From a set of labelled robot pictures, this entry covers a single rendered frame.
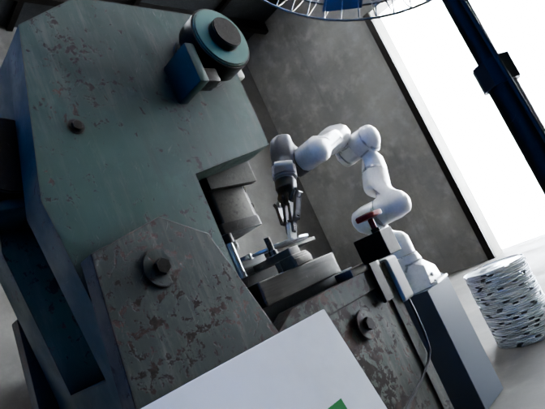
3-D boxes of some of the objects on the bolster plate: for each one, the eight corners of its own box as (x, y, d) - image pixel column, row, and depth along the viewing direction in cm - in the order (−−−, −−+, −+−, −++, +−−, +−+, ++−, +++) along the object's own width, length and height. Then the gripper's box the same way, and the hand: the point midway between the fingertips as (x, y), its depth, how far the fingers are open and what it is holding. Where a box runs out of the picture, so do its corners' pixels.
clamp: (272, 278, 133) (257, 244, 135) (312, 259, 122) (296, 222, 124) (256, 285, 129) (242, 250, 130) (298, 264, 117) (281, 227, 119)
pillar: (243, 278, 129) (224, 230, 131) (248, 276, 127) (228, 228, 129) (238, 280, 127) (217, 232, 129) (242, 277, 126) (222, 230, 128)
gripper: (306, 174, 166) (315, 238, 155) (281, 191, 174) (288, 251, 163) (289, 169, 161) (298, 233, 150) (265, 185, 170) (271, 247, 159)
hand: (291, 233), depth 158 cm, fingers closed
